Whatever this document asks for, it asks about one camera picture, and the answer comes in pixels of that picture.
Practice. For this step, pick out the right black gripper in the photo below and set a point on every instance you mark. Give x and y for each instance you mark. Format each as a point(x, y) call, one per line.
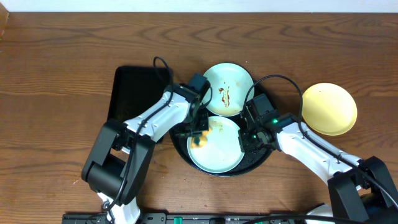
point(244, 144)

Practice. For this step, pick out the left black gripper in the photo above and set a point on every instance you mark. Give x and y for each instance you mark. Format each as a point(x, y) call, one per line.
point(193, 127)

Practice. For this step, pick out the yellow green scrub sponge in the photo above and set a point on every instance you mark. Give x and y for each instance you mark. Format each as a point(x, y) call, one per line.
point(201, 139)

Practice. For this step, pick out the light blue plate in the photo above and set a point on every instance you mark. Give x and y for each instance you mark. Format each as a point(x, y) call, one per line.
point(229, 85)
point(222, 152)

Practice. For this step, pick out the yellow plate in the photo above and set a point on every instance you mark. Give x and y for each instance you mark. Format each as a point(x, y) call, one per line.
point(329, 109)

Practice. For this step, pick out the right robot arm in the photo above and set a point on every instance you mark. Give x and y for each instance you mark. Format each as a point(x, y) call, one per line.
point(361, 190)

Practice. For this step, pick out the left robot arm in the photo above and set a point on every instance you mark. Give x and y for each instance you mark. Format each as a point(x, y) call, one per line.
point(119, 159)

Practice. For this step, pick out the black round tray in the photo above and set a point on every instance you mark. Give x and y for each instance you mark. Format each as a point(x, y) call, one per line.
point(250, 160)

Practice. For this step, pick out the black rectangular tray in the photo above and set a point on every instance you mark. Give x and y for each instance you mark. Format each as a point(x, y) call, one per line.
point(135, 90)

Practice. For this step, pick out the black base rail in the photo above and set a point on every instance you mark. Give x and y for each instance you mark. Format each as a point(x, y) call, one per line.
point(159, 218)

